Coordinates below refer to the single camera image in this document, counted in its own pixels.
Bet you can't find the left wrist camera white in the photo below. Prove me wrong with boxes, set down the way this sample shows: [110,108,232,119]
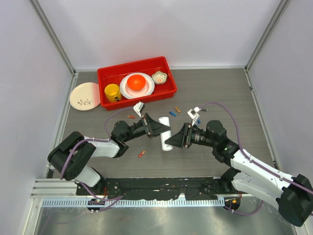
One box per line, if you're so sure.
[133,101,145,118]

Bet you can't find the yellow mug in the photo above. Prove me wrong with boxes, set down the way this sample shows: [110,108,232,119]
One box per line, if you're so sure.
[104,84,122,103]

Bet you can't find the pink floral plate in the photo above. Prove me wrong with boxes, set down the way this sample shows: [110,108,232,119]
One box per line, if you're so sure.
[69,82,100,111]

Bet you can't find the white remote control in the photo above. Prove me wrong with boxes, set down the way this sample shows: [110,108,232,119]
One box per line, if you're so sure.
[158,117,173,151]

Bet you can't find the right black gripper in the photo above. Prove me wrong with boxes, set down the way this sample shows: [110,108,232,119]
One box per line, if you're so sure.
[165,122,217,148]

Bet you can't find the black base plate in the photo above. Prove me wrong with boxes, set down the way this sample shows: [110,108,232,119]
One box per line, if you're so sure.
[90,177,231,201]

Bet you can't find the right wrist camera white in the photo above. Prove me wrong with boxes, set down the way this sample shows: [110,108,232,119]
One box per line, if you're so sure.
[187,107,201,126]

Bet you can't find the slotted cable duct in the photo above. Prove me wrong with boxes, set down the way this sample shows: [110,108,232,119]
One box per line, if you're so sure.
[42,197,224,208]

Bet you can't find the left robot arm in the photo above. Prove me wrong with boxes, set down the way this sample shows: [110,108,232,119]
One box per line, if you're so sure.
[47,113,171,195]

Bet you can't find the small patterned dish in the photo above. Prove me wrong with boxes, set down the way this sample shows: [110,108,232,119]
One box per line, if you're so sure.
[152,71,168,85]

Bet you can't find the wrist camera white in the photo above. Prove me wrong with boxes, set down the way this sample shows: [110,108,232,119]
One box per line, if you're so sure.
[133,101,145,118]
[187,107,201,126]

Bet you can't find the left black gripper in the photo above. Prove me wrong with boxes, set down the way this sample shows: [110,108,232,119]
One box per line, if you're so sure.
[123,113,170,142]

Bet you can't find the orange bowl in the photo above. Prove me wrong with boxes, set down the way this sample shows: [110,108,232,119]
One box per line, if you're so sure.
[127,74,146,91]

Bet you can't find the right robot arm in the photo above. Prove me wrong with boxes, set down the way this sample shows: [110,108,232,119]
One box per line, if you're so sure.
[165,120,313,227]

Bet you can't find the white plate in bin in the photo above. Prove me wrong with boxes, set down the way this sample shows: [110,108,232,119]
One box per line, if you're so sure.
[119,72,155,99]

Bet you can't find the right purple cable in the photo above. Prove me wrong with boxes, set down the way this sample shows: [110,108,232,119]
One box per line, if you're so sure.
[199,102,313,216]

